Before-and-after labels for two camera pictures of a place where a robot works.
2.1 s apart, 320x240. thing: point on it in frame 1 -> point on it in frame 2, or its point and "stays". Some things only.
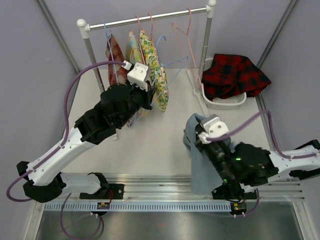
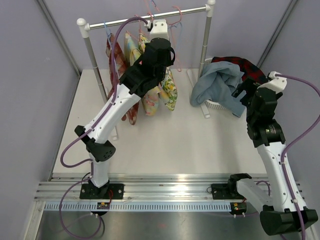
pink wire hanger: [200, 83] -> [171, 24]
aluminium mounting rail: [178, 188] stays
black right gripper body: [215, 155] -> [250, 86]
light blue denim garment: [205, 178] -> [217, 83]
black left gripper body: [142, 97] -> [169, 63]
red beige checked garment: [117, 74] stays
